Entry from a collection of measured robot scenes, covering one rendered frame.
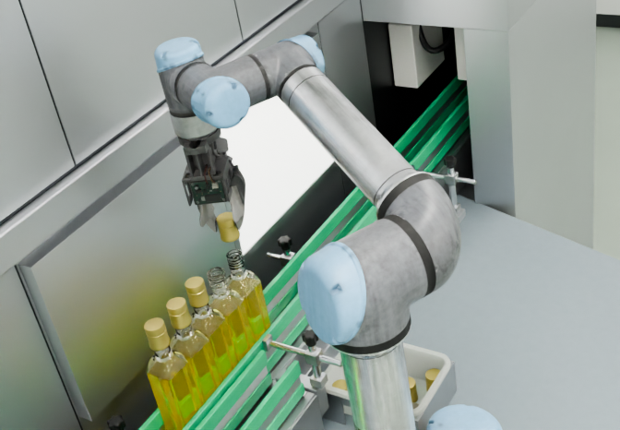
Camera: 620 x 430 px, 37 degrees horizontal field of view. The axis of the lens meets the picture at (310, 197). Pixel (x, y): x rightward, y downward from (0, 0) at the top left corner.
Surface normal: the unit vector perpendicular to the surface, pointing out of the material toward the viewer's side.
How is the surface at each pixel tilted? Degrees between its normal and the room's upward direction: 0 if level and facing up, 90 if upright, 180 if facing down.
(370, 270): 44
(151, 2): 90
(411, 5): 90
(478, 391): 0
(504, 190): 90
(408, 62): 90
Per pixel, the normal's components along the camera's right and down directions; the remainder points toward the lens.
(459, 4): -0.50, 0.53
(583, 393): -0.15, -0.83
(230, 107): 0.52, 0.39
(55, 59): 0.85, 0.16
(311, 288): -0.85, 0.29
